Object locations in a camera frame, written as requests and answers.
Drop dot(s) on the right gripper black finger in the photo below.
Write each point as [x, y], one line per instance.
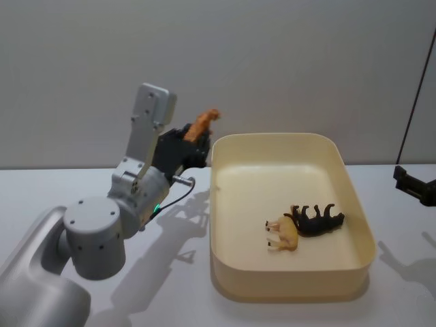
[413, 190]

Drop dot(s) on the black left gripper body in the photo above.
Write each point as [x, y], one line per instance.
[170, 153]

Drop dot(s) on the orange toy animal figure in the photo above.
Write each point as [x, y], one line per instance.
[201, 124]

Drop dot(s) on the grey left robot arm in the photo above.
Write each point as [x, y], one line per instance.
[92, 231]

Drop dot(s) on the cream plastic tray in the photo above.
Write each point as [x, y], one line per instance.
[272, 177]

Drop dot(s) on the black toy horse figure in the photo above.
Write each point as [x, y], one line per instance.
[316, 226]

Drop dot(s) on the cream toy animal figure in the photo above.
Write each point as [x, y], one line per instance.
[287, 235]

